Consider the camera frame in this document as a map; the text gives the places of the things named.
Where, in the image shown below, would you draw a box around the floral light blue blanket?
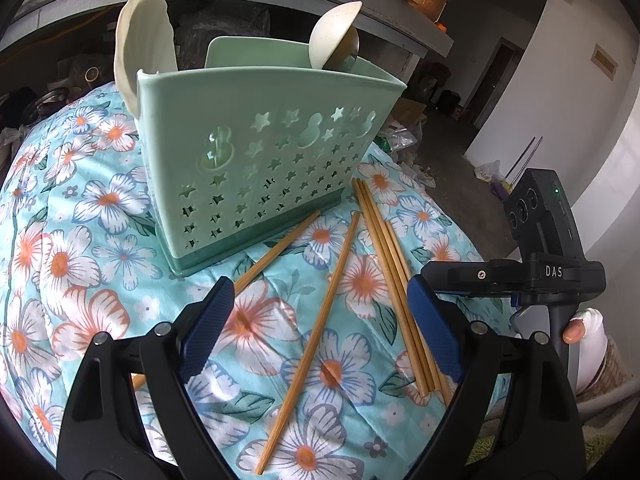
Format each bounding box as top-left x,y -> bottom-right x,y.
0,82 -> 506,480

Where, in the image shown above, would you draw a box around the cardboard box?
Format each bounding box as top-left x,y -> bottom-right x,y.
395,97 -> 431,126

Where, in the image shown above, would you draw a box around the thin metal rods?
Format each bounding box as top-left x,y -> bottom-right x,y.
506,136 -> 546,181

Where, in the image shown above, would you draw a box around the beige wall panel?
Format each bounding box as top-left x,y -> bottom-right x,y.
590,42 -> 621,81

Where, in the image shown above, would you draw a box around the steel pot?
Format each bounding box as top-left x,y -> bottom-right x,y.
30,87 -> 71,116

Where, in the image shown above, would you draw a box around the crumpled clear plastic bag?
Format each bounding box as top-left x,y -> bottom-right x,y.
377,120 -> 426,166

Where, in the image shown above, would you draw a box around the dark wooden door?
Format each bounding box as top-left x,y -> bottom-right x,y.
472,39 -> 526,131

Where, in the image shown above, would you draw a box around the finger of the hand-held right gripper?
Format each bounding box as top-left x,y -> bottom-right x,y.
421,258 -> 526,296

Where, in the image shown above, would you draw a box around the person's right hand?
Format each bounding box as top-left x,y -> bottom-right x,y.
562,307 -> 610,391

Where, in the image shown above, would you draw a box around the cream rice paddle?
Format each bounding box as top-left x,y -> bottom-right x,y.
114,0 -> 179,117

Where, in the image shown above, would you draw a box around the green plastic utensil holder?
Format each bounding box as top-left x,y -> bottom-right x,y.
136,36 -> 407,277

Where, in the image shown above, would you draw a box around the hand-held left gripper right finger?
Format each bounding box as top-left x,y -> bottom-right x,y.
406,275 -> 586,480

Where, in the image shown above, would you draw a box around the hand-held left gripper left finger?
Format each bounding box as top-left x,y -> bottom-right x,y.
56,276 -> 236,480

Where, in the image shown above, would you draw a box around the white ceramic spoon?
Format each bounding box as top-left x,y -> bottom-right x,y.
308,1 -> 362,71

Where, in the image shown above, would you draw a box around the white plastic bag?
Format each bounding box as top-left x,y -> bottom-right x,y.
474,160 -> 506,183

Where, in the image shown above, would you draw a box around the black bucket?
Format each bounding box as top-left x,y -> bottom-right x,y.
437,90 -> 463,118

